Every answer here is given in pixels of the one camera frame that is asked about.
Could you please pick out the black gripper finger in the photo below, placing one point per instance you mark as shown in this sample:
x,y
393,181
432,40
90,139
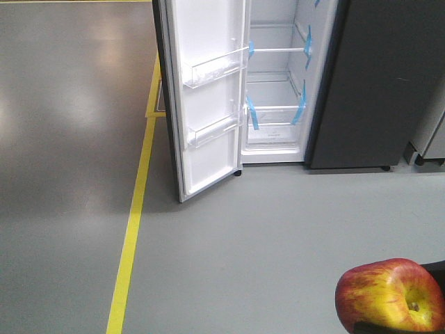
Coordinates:
x,y
368,328

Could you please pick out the red yellow apple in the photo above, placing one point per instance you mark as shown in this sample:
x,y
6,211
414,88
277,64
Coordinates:
x,y
396,293

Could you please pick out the grey fridge with open door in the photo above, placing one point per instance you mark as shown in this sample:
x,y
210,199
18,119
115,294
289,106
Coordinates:
x,y
330,84

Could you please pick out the clear lower door bin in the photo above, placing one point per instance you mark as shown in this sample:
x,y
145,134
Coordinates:
x,y
198,136

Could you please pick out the clear door bin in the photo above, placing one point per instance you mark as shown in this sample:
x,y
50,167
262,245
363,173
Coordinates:
x,y
194,75
198,136

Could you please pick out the clear middle door bin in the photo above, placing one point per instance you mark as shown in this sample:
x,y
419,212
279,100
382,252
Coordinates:
x,y
194,75

